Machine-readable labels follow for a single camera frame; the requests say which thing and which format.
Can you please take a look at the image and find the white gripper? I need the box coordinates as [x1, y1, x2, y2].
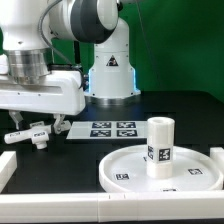
[0, 71, 85, 134]

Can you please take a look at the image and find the white cross-shaped table base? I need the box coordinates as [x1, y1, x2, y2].
[3, 119, 72, 150]

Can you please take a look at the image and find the white round table top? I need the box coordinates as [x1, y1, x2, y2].
[99, 145, 224, 192]

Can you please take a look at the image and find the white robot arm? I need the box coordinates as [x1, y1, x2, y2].
[0, 0, 140, 133]

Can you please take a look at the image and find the white marker plate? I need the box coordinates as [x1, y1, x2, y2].
[67, 121, 147, 140]

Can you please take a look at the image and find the white left fence block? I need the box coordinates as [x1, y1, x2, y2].
[0, 151, 17, 193]

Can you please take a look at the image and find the white fence block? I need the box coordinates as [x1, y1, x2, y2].
[210, 147, 224, 174]
[0, 151, 17, 193]

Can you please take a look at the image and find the white front fence bar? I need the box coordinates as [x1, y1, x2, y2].
[0, 191, 224, 223]

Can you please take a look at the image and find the white right fence block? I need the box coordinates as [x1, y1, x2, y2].
[210, 147, 224, 174]

